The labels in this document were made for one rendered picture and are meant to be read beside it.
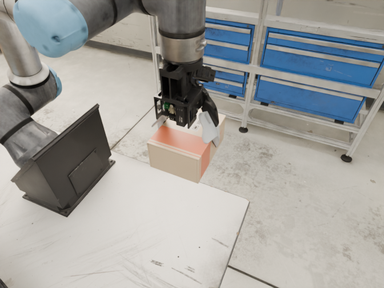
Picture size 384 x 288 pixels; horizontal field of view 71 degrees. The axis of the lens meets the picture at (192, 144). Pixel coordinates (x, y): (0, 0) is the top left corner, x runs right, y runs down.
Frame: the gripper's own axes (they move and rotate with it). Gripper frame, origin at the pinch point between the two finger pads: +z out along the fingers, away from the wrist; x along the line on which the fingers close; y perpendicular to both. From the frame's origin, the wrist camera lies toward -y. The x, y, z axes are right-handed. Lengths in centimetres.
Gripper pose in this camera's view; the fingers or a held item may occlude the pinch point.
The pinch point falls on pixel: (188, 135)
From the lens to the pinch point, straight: 61.1
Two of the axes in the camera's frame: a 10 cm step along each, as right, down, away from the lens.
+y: -4.2, 6.2, -6.6
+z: 0.0, 7.3, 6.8
